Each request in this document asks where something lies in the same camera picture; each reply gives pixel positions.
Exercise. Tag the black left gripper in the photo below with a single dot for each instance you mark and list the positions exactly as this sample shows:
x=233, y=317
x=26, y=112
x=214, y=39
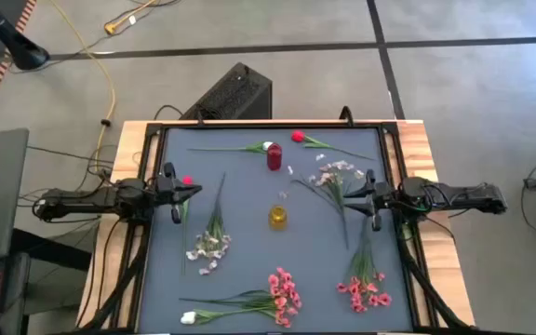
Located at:
x=168, y=191

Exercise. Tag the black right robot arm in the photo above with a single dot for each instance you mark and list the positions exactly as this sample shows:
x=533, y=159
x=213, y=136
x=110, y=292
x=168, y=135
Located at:
x=459, y=195

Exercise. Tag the pink blossom spray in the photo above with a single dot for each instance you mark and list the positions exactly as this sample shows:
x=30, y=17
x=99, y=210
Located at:
x=363, y=270
x=279, y=290

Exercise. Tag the grey table mat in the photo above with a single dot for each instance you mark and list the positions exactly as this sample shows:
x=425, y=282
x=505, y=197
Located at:
x=249, y=260

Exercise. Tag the black stand post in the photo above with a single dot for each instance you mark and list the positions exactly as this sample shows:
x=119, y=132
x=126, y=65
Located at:
x=21, y=49

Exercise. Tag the white blossom spray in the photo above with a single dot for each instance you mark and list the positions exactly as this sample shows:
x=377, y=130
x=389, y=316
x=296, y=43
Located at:
x=215, y=228
x=338, y=186

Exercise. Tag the amber glass vase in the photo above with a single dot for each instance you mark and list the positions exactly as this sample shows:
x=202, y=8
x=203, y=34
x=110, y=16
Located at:
x=277, y=218

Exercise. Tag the red glass vase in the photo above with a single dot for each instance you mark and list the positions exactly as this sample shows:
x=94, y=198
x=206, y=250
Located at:
x=274, y=158

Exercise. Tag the black computer tower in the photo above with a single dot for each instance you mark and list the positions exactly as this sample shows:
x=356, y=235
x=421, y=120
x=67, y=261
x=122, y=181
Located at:
x=235, y=93

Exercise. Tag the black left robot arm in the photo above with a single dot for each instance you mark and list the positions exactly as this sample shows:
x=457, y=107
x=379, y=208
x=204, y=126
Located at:
x=86, y=200

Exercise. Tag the red artificial tulip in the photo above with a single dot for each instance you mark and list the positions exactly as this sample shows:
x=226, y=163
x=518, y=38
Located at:
x=187, y=179
x=298, y=136

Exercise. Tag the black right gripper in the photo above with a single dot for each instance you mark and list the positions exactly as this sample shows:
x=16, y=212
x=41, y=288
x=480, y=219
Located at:
x=384, y=197

